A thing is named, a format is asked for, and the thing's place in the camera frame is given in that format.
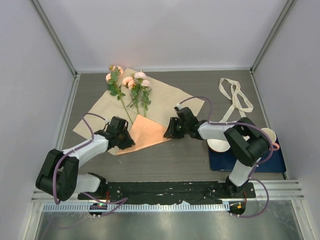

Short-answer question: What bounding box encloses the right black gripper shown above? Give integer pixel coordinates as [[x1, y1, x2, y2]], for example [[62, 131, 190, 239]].
[[163, 117, 189, 140]]

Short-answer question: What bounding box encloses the orange beige wrapping paper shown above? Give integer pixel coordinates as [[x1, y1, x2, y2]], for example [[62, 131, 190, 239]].
[[89, 75, 191, 156]]

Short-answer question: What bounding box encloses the light pink fake flower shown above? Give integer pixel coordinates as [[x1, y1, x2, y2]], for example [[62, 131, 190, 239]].
[[131, 71, 152, 117]]

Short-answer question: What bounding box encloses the peach fake flower with buds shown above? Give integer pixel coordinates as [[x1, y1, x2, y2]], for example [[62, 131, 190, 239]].
[[105, 65, 134, 124]]

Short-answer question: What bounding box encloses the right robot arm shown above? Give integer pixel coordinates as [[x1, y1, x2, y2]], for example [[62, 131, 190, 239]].
[[163, 107, 274, 198]]

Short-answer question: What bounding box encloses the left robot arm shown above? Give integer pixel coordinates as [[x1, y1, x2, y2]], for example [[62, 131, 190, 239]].
[[35, 116, 135, 205]]

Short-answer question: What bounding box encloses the left white bowl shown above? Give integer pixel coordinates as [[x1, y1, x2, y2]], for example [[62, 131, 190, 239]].
[[207, 139, 230, 153]]

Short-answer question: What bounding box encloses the dark blue mat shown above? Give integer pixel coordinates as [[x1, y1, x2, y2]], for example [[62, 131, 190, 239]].
[[208, 137, 287, 173]]

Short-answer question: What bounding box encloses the cream ribbon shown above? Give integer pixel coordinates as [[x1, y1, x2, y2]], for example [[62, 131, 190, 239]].
[[218, 78, 254, 123]]

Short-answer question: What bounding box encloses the pink mug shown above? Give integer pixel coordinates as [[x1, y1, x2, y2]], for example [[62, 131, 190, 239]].
[[261, 127, 280, 151]]

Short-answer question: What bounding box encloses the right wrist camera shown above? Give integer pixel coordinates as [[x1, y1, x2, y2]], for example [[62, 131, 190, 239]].
[[174, 103, 184, 112]]

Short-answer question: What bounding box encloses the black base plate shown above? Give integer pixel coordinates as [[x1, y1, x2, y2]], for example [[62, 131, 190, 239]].
[[89, 181, 256, 205]]

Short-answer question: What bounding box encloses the white slotted cable duct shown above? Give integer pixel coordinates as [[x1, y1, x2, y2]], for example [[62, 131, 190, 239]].
[[42, 201, 230, 213]]

